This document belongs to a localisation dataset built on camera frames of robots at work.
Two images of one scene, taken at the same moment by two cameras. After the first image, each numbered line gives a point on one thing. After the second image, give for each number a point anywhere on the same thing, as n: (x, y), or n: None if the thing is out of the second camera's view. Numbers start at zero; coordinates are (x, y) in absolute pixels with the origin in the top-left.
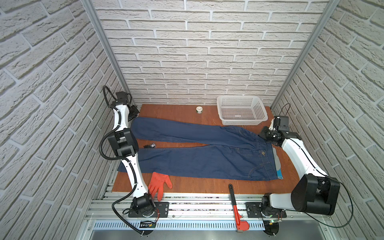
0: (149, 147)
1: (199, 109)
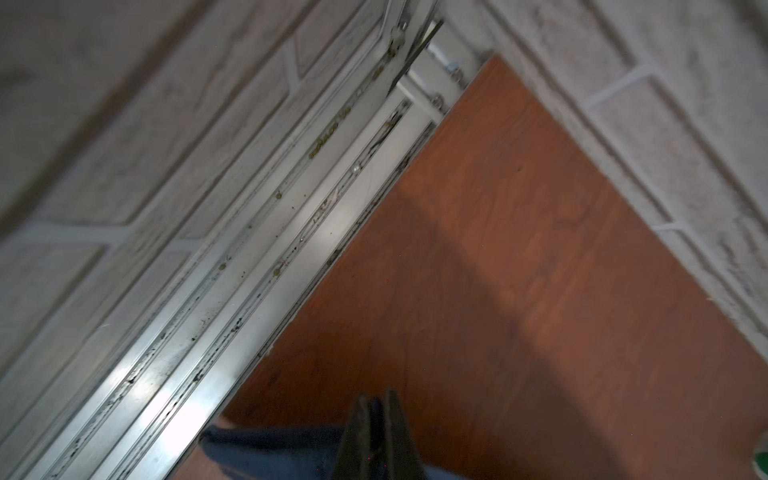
0: None
1: (760, 457)
